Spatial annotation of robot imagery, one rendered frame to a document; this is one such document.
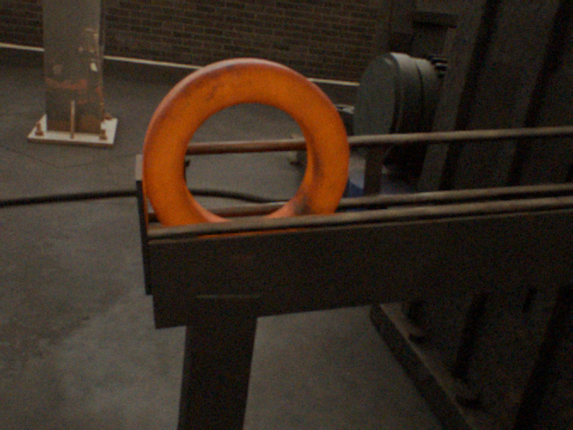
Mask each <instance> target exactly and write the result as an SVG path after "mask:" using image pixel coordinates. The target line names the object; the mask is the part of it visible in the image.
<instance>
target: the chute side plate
mask: <svg viewBox="0 0 573 430"><path fill-rule="evenodd" d="M148 253H149V263H150V274H151V286H152V296H153V316H154V327H155V329H162V328H176V327H184V326H192V325H194V304H195V300H196V297H197V296H198V295H260V297H261V299H260V306H259V312H258V317H269V316H277V315H284V314H292V313H299V312H307V311H322V310H330V309H338V308H345V307H353V306H357V307H361V306H369V305H383V304H392V303H400V302H408V301H415V300H423V299H438V298H447V297H454V296H462V295H469V294H478V293H493V292H501V291H509V290H517V289H518V290H525V289H533V288H549V287H557V286H565V285H573V209H564V210H553V211H541V212H519V213H507V214H496V215H485V216H473V217H462V218H439V219H428V220H418V221H406V222H395V223H383V224H362V225H351V226H339V227H328V228H318V229H306V230H285V231H274V232H263V233H251V234H240V235H220V236H208V237H197V238H186V239H175V240H163V241H149V242H148Z"/></svg>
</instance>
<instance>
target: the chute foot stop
mask: <svg viewBox="0 0 573 430"><path fill-rule="evenodd" d="M136 197H137V206H138V217H139V226H140V237H141V246H142V265H143V276H144V286H145V295H146V296H150V295H152V286H151V274H150V263H149V253H148V242H149V241H148V230H147V227H148V206H147V196H146V188H145V183H144V176H143V155H137V156H136Z"/></svg>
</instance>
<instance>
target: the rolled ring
mask: <svg viewBox="0 0 573 430"><path fill-rule="evenodd" d="M242 103H262V104H267V105H270V106H274V107H276V108H279V109H281V110H283V111H285V112H287V113H289V114H290V115H291V116H292V117H293V118H294V119H295V120H296V122H297V123H298V125H299V127H300V128H301V130H302V132H303V133H304V138H305V141H306V144H307V149H308V165H307V170H306V173H305V176H304V180H303V182H302V184H301V186H300V188H299V189H298V192H297V193H296V194H295V195H294V196H293V197H292V198H291V199H290V200H289V201H288V202H287V203H286V204H285V205H284V206H283V207H282V208H281V209H279V210H278V211H276V212H274V213H272V214H270V215H269V216H266V217H264V218H281V217H293V216H305V215H317V214H328V213H334V211H335V209H336V208H337V206H338V204H339V202H340V200H341V197H342V195H343V193H344V188H345V185H346V182H347V177H348V173H349V164H350V152H349V144H348V139H347V135H346V132H345V128H344V125H343V122H342V120H341V118H340V117H339V114H338V112H337V110H336V108H335V107H334V105H333V104H332V103H331V102H330V100H329V99H328V98H327V97H326V95H325V94H324V93H323V92H322V91H321V90H320V89H319V88H318V87H316V86H315V84H314V83H312V82H311V81H310V80H308V79H307V78H306V77H304V76H302V75H301V74H299V73H296V72H295V71H293V70H292V69H290V68H288V67H284V66H282V65H280V64H277V63H274V62H272V61H264V60H259V59H233V60H227V61H220V62H218V63H214V64H211V65H210V66H207V67H203V68H201V69H200V70H198V71H196V72H194V73H192V74H190V75H189V76H187V77H186V78H185V79H184V80H183V81H181V82H180V83H179V84H178V85H176V86H175V87H174V88H173V89H172V90H171V91H170V92H169V94H168V95H167V96H166V97H165V99H164V100H163V101H162V102H161V103H160V104H159V107H158V108H157V110H156V112H155V113H154V115H153V118H152V120H151V123H150V126H149V127H148V133H147V135H146V140H145V144H144V151H143V176H144V183H145V188H146V191H147V195H148V199H149V202H150V204H151V207H152V208H153V211H154V213H155V214H156V216H157V218H158V219H159V221H160V222H161V223H162V225H175V224H198V223H210V222H222V221H234V220H229V219H226V218H221V217H218V216H217V215H215V214H213V213H211V212H208V211H207V210H206V209H205V208H204V207H202V206H201V205H200V204H199V203H198V202H197V201H196V199H195V198H194V197H193V196H192V195H191V193H190V192H189V190H188V187H187V185H186V183H185V181H184V177H183V163H184V158H185V154H186V152H185V151H187V150H186V148H187V146H188V143H189V141H190V139H191V137H192V135H193V134H194V133H195V132H196V131H197V130H198V129H199V128H200V126H201V125H202V124H203V123H204V122H205V121H207V120H208V119H209V118H210V117H211V116H212V115H214V114H215V113H217V112H219V111H221V110H223V109H225V108H228V107H231V106H234V105H237V104H242Z"/></svg>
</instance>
